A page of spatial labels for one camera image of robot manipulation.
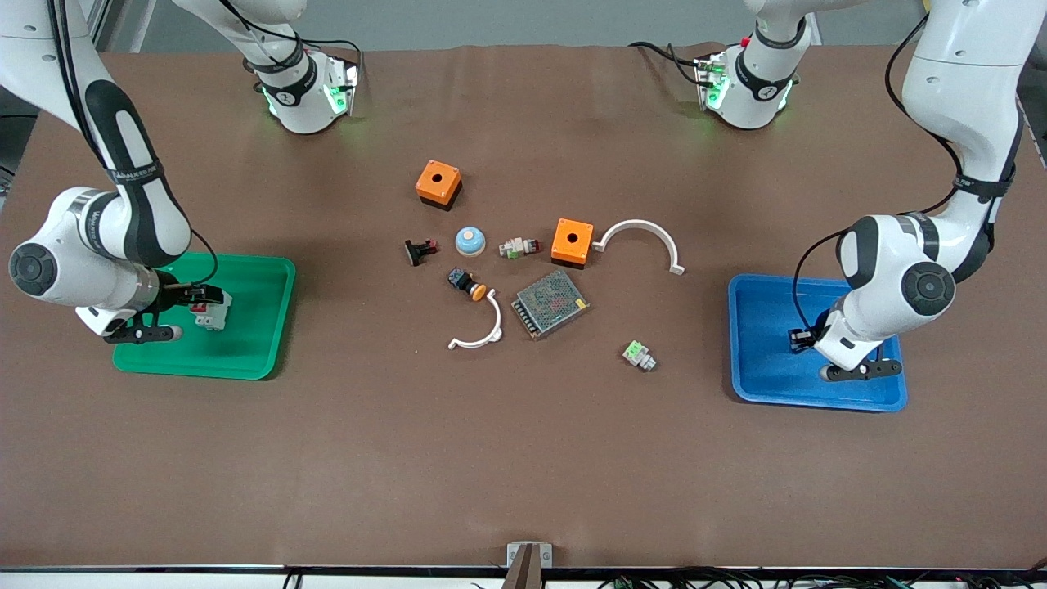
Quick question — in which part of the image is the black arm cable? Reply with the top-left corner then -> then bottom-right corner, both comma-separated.
45,0 -> 220,289
790,12 -> 968,331

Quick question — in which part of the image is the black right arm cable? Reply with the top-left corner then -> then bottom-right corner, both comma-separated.
45,0 -> 220,289

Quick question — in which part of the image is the blue plastic tray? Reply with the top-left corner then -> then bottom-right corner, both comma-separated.
727,273 -> 909,413

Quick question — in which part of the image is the orange button box black base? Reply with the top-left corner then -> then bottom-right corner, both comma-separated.
415,159 -> 464,212
550,218 -> 595,270

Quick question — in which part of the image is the metal mesh power supply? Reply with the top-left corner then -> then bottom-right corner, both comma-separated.
510,269 -> 591,341

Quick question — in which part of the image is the white red circuit breaker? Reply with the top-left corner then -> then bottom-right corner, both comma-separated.
191,291 -> 234,332

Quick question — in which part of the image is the small white semicircular clamp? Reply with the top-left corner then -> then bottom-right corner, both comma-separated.
447,290 -> 504,351

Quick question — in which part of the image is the grey metal edge bracket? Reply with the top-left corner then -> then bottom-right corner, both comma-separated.
506,542 -> 554,589

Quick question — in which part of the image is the large white semicircular clamp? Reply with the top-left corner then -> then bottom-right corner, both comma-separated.
591,219 -> 686,277

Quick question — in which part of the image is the black orange-headed push button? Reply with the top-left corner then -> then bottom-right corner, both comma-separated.
447,267 -> 489,303

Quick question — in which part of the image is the black base cable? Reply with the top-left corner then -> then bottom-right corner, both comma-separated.
628,40 -> 714,88
217,0 -> 365,91

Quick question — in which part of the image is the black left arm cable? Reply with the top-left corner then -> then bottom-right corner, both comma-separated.
790,12 -> 968,331

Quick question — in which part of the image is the aluminium frame profile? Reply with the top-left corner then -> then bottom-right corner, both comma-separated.
86,0 -> 158,55

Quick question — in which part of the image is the black right base cable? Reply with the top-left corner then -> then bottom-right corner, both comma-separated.
217,0 -> 365,91

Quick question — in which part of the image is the brown table mat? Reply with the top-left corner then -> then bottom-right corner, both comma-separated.
0,43 -> 1047,570

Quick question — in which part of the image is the black left base cable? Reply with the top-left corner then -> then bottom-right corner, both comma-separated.
628,40 -> 714,88

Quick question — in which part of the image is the green plastic tray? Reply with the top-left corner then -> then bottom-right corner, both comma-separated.
112,250 -> 297,381

